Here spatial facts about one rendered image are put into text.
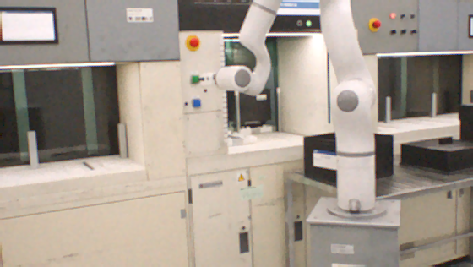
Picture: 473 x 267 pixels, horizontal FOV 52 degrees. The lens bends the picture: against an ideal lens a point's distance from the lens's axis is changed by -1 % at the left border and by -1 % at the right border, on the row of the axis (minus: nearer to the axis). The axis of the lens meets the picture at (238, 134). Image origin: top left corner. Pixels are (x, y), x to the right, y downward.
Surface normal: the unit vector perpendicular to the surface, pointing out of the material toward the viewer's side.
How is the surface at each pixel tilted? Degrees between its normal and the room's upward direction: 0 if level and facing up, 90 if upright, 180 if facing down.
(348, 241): 90
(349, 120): 128
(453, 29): 90
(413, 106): 90
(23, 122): 90
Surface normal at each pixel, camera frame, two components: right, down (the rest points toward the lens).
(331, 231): -0.32, 0.14
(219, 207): 0.44, 0.10
